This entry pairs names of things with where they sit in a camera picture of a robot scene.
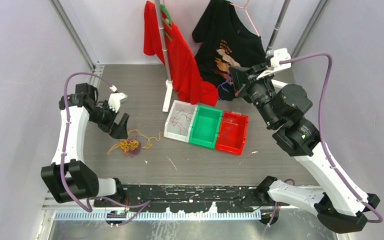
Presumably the right metal rack pole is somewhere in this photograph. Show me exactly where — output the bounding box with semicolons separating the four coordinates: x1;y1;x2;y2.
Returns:
265;0;291;53

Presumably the black printed t-shirt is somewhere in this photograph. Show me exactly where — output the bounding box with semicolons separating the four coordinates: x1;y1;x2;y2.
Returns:
192;0;266;101

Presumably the red t-shirt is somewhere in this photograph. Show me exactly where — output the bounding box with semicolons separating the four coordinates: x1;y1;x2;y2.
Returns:
143;0;218;106

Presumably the metal clothes rack pole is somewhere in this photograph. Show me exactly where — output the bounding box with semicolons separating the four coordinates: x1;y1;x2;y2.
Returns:
154;0;173;86

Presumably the purple wire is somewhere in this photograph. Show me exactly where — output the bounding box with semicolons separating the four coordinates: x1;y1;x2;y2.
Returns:
217;71;234;94

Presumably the red plastic bin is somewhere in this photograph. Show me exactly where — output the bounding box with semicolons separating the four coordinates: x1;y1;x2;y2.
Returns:
214;111;249;156

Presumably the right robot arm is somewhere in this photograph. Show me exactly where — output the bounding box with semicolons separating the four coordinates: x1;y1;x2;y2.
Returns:
229;64;380;234

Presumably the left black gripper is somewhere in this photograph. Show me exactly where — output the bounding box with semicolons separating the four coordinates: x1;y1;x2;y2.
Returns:
88;100;129;139

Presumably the red wire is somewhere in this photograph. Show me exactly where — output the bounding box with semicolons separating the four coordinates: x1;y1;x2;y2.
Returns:
168;109;195;136

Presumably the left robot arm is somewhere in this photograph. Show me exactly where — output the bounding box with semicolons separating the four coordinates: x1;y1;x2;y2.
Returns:
40;83;130;207

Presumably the white plastic bin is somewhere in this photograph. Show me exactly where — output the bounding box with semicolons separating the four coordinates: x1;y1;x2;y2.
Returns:
163;100;198;143

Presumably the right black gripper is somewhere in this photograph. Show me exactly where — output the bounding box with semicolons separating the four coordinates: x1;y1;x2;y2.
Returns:
230;62;279;128

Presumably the loose yellow wire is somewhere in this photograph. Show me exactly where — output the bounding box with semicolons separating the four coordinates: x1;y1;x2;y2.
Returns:
127;129;164;150

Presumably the green clothes hanger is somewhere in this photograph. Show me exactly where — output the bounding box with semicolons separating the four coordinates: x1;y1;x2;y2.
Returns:
159;4;173;41

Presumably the green plastic bin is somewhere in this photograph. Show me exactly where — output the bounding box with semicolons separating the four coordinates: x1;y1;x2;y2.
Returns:
189;105;223;149

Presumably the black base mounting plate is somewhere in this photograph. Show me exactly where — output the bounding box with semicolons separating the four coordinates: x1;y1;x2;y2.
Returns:
111;184;274;214

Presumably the pink clothes hanger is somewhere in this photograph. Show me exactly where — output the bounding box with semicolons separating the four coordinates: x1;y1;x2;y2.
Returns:
230;0;261;37

